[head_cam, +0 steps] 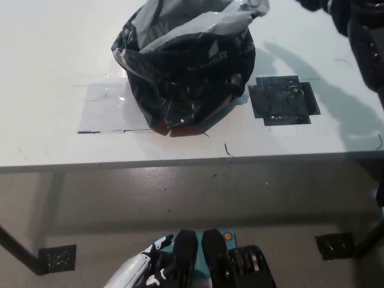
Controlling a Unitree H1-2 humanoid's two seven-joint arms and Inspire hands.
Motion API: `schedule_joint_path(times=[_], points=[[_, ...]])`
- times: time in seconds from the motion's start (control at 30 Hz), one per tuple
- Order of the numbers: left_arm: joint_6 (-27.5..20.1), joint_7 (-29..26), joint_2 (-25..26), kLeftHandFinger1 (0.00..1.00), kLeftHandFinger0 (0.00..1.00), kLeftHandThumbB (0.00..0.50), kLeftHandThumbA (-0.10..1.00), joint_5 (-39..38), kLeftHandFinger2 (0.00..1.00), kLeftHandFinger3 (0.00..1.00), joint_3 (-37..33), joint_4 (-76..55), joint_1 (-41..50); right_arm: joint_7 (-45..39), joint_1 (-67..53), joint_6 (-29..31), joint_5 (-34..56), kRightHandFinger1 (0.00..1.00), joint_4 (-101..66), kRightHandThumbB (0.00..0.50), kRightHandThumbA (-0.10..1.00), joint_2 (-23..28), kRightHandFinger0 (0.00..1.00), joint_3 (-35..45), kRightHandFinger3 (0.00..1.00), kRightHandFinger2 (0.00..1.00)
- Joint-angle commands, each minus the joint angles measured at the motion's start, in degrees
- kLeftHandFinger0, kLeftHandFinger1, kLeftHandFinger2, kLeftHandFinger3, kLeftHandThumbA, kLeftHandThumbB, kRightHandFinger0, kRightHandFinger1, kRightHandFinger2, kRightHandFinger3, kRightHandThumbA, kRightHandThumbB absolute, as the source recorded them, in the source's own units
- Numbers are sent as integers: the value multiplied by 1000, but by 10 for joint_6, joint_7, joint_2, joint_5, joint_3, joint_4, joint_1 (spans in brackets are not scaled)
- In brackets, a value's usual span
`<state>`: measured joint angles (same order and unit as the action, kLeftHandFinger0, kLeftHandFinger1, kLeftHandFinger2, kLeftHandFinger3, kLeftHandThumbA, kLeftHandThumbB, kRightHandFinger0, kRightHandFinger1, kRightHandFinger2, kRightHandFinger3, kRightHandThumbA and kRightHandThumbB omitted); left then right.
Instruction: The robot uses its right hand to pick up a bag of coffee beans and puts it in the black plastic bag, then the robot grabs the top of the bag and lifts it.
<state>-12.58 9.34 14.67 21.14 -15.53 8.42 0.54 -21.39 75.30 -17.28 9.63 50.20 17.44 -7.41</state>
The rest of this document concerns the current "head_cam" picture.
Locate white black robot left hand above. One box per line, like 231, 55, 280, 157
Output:
106, 233, 175, 288

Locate black plastic bag grey inside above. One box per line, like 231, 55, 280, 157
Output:
110, 0, 271, 137

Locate black table leg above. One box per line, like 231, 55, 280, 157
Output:
0, 224, 46, 276

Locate clear tape patch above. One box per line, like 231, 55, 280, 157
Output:
77, 82, 152, 134

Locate black tape patch on table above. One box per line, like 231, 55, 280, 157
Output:
247, 75, 321, 126

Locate dark rounded object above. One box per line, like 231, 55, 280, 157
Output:
373, 185, 384, 208

